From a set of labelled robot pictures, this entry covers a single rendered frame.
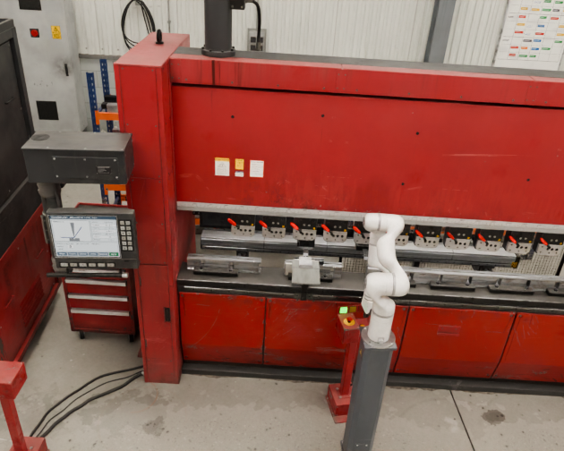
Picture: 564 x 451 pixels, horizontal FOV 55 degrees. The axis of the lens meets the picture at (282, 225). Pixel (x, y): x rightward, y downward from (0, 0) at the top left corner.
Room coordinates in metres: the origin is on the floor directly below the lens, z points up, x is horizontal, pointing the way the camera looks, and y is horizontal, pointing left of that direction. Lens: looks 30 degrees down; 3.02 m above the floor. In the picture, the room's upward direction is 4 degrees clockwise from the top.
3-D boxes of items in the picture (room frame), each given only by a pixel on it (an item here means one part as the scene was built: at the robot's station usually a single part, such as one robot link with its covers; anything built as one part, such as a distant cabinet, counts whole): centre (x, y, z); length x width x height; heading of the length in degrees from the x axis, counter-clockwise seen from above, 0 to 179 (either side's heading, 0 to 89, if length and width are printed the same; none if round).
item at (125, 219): (2.52, 1.02, 1.42); 0.45 x 0.12 x 0.36; 96
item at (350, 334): (2.72, -0.51, 0.75); 0.20 x 0.16 x 0.18; 103
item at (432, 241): (3.06, -0.95, 1.26); 0.15 x 0.09 x 0.17; 90
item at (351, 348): (2.72, -0.51, 0.39); 0.05 x 0.05 x 0.54; 13
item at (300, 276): (2.91, -0.17, 1.00); 0.26 x 0.18 x 0.01; 0
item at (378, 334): (2.32, -0.58, 1.09); 0.19 x 0.19 x 0.18
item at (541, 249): (3.07, -1.75, 1.26); 0.15 x 0.09 x 0.17; 90
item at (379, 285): (2.32, -0.54, 1.30); 0.19 x 0.12 x 0.24; 90
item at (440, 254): (3.35, -0.57, 0.93); 2.30 x 0.14 x 0.10; 90
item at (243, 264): (3.06, 0.38, 0.92); 0.50 x 0.06 x 0.10; 90
